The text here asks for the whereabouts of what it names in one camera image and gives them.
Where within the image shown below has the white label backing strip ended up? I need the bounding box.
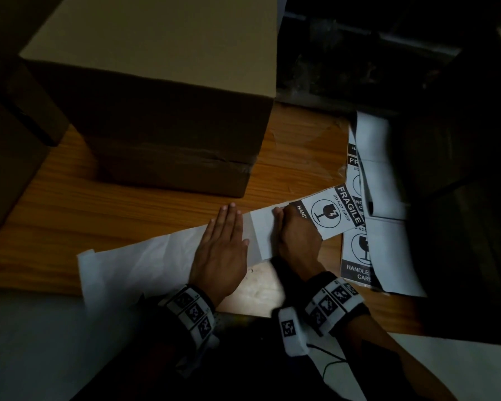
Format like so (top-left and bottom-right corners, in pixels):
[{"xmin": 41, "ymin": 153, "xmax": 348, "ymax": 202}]
[{"xmin": 76, "ymin": 201, "xmax": 301, "ymax": 303}]

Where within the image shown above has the white marker tracker block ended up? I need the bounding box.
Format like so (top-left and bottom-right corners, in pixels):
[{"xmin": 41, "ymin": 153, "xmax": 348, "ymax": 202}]
[{"xmin": 277, "ymin": 306, "xmax": 310, "ymax": 358}]

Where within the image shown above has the person's right forearm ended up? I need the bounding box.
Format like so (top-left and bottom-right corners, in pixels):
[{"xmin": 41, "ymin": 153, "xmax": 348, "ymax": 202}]
[{"xmin": 346, "ymin": 312, "xmax": 458, "ymax": 401}]

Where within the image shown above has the white marker wristband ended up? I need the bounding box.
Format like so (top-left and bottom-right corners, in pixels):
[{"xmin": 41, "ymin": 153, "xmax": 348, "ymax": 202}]
[
  {"xmin": 302, "ymin": 276, "xmax": 368, "ymax": 337},
  {"xmin": 158, "ymin": 284, "xmax": 220, "ymax": 352}
]

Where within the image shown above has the person's left forearm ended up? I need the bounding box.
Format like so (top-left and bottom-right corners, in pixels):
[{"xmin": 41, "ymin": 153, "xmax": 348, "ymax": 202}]
[{"xmin": 72, "ymin": 326, "xmax": 203, "ymax": 401}]

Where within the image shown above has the large brown cardboard box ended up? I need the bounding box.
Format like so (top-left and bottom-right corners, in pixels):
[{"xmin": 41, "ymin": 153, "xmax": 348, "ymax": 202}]
[{"xmin": 20, "ymin": 0, "xmax": 279, "ymax": 199}]

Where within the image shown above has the black white warning label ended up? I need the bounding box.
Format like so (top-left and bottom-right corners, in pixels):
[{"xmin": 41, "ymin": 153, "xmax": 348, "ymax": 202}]
[{"xmin": 289, "ymin": 185, "xmax": 366, "ymax": 241}]

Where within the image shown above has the large dark box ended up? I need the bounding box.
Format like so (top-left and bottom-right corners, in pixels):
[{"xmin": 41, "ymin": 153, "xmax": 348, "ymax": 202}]
[{"xmin": 394, "ymin": 35, "xmax": 501, "ymax": 348}]

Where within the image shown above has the dark brown cardboard box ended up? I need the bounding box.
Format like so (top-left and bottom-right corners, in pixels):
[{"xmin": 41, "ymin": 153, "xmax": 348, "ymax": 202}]
[{"xmin": 0, "ymin": 0, "xmax": 70, "ymax": 252}]

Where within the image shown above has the person's right hand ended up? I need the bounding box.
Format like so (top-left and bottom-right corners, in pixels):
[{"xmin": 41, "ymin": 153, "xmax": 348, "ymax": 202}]
[{"xmin": 272, "ymin": 206, "xmax": 326, "ymax": 283}]

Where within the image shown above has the fanfold stack of warning labels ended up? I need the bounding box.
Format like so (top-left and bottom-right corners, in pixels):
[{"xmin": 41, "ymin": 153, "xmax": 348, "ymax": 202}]
[{"xmin": 339, "ymin": 111, "xmax": 427, "ymax": 298}]

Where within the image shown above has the person's left hand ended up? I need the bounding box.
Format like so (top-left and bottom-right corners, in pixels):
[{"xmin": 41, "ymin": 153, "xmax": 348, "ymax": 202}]
[{"xmin": 189, "ymin": 203, "xmax": 250, "ymax": 308}]

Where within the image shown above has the thin black cable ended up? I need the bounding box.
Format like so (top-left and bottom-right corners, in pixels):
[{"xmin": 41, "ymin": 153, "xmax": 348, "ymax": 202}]
[{"xmin": 307, "ymin": 343, "xmax": 352, "ymax": 381}]

